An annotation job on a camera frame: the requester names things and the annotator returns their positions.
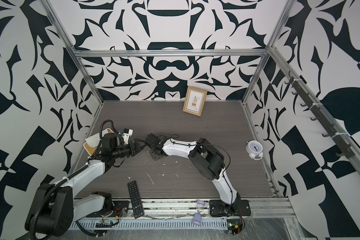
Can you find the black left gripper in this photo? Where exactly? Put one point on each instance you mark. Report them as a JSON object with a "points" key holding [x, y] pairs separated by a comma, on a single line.
{"points": [[137, 148]]}

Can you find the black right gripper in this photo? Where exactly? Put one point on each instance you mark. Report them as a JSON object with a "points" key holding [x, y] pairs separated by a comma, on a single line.
{"points": [[151, 153]]}

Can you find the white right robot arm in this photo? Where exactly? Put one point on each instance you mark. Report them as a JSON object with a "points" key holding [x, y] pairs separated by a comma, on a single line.
{"points": [[206, 159]]}

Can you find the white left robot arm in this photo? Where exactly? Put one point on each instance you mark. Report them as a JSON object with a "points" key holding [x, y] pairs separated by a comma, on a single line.
{"points": [[55, 208]]}

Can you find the black remote control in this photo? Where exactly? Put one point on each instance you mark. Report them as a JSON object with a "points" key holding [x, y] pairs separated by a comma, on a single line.
{"points": [[136, 202]]}

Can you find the purple hourglass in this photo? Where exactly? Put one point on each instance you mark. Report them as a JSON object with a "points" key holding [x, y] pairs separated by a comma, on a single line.
{"points": [[197, 219]]}

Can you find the left circuit board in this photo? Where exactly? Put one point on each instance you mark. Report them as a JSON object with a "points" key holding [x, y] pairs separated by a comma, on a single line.
{"points": [[104, 223]]}

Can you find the circuit board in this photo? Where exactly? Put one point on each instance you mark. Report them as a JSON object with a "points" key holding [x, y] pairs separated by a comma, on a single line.
{"points": [[235, 226], [104, 223]]}

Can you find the white alarm clock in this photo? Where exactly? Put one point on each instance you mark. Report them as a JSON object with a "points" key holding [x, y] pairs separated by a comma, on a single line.
{"points": [[255, 150]]}

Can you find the right circuit board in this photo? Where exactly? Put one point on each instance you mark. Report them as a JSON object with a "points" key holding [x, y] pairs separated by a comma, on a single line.
{"points": [[235, 226]]}

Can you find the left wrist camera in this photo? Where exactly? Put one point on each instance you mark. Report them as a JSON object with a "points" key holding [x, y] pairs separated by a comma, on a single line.
{"points": [[126, 134]]}

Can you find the gold picture frame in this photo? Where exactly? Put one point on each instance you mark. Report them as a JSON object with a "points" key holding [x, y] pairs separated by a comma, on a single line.
{"points": [[195, 100]]}

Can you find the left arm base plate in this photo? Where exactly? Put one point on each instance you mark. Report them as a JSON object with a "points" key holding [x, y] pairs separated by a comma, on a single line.
{"points": [[118, 209]]}

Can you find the white slotted cable duct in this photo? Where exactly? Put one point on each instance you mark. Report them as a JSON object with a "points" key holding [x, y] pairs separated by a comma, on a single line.
{"points": [[163, 224]]}

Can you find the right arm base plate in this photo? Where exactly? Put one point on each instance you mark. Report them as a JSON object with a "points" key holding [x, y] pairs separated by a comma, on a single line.
{"points": [[218, 208]]}

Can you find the grey wall hook rack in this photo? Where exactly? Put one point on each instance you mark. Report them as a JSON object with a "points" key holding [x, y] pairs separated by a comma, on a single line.
{"points": [[322, 115]]}

